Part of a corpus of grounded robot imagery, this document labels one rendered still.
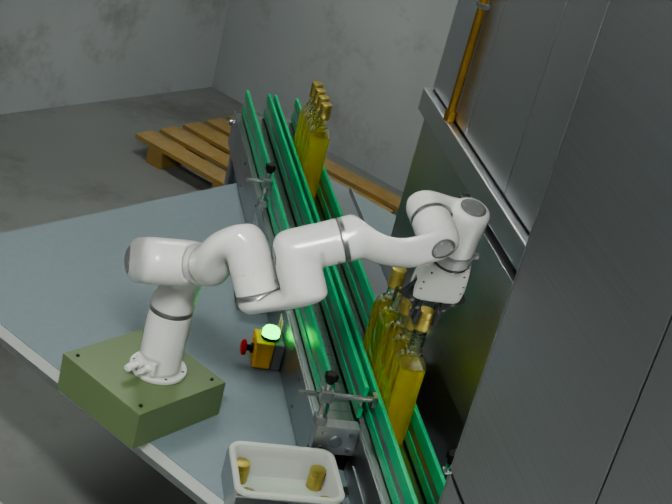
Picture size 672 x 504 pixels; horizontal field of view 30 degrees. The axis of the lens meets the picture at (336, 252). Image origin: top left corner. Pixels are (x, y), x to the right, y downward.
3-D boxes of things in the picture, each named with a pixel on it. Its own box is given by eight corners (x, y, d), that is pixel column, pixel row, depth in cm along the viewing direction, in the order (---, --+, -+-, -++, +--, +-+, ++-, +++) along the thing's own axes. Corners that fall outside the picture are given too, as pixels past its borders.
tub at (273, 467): (337, 536, 251) (347, 502, 248) (227, 527, 246) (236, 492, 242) (323, 482, 266) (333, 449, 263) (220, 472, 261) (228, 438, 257)
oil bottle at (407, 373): (403, 446, 263) (430, 360, 254) (377, 443, 262) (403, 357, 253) (397, 430, 268) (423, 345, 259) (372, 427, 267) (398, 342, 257)
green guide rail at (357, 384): (360, 418, 268) (369, 387, 264) (356, 418, 267) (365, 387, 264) (265, 115, 420) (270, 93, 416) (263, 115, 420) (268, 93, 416)
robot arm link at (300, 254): (328, 215, 243) (346, 289, 245) (222, 240, 242) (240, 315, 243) (337, 219, 227) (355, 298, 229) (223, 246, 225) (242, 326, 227)
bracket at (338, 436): (353, 458, 266) (361, 431, 263) (310, 454, 264) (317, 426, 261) (350, 448, 269) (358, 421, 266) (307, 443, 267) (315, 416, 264)
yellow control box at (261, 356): (279, 372, 302) (285, 346, 299) (249, 369, 301) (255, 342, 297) (275, 356, 309) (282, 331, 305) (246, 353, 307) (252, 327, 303)
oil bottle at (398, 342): (398, 429, 268) (425, 345, 259) (374, 427, 267) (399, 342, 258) (393, 414, 273) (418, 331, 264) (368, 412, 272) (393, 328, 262)
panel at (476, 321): (552, 595, 215) (617, 433, 200) (536, 594, 214) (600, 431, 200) (431, 324, 293) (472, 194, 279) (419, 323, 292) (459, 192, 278)
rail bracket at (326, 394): (369, 431, 264) (384, 382, 259) (292, 423, 260) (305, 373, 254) (366, 423, 267) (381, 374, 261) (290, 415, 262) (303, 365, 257)
